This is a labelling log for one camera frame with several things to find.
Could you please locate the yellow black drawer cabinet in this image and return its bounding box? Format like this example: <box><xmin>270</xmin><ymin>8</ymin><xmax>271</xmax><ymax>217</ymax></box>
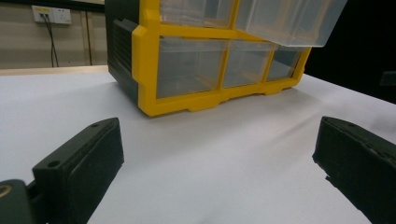
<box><xmin>104</xmin><ymin>0</ymin><xmax>313</xmax><ymax>118</ymax></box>

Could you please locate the black cable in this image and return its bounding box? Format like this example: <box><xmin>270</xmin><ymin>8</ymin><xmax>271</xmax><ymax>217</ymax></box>
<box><xmin>39</xmin><ymin>12</ymin><xmax>60</xmax><ymax>68</ymax></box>

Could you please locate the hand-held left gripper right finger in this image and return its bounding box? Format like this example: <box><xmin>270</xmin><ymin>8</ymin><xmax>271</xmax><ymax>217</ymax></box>
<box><xmin>312</xmin><ymin>116</ymin><xmax>396</xmax><ymax>224</ymax></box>

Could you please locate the white wall socket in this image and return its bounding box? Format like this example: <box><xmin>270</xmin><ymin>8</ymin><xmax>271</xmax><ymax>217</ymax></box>
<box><xmin>31</xmin><ymin>5</ymin><xmax>73</xmax><ymax>25</ymax></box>

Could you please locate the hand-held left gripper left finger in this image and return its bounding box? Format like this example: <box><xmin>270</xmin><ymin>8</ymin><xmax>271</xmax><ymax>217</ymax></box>
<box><xmin>27</xmin><ymin>117</ymin><xmax>125</xmax><ymax>224</ymax></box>

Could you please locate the clear plastic drawer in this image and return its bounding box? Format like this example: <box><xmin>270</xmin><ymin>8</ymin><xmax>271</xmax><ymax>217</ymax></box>
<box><xmin>235</xmin><ymin>0</ymin><xmax>348</xmax><ymax>49</ymax></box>
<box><xmin>222</xmin><ymin>40</ymin><xmax>276</xmax><ymax>89</ymax></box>
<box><xmin>159</xmin><ymin>0</ymin><xmax>236</xmax><ymax>30</ymax></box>
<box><xmin>156</xmin><ymin>35</ymin><xmax>230</xmax><ymax>99</ymax></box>

